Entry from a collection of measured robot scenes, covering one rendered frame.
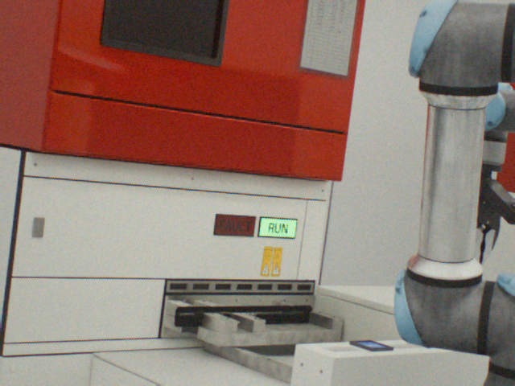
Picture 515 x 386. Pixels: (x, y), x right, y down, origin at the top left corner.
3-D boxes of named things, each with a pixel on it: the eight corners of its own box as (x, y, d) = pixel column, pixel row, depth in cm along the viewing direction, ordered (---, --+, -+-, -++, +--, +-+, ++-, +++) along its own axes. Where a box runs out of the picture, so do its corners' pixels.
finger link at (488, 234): (464, 269, 206) (471, 223, 206) (488, 275, 202) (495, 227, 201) (454, 269, 204) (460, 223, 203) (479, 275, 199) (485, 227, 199)
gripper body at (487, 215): (466, 223, 207) (474, 162, 207) (501, 229, 201) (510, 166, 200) (441, 221, 202) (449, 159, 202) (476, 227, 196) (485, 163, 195)
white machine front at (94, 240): (-3, 353, 204) (21, 149, 202) (301, 341, 257) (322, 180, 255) (4, 357, 202) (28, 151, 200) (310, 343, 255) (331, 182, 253)
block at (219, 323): (201, 326, 228) (203, 312, 228) (213, 325, 230) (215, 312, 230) (224, 334, 222) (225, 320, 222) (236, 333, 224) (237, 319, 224)
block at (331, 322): (308, 322, 249) (310, 310, 249) (319, 322, 251) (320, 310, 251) (331, 330, 243) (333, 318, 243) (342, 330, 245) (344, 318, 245)
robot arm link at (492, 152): (514, 144, 200) (488, 140, 194) (511, 168, 200) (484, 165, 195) (482, 141, 205) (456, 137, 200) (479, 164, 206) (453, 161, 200)
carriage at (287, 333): (196, 338, 228) (198, 326, 227) (317, 334, 251) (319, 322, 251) (219, 347, 222) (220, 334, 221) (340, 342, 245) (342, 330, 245)
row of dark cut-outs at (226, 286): (164, 291, 226) (166, 280, 226) (311, 292, 254) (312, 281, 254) (166, 292, 225) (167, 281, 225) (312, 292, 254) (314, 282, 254)
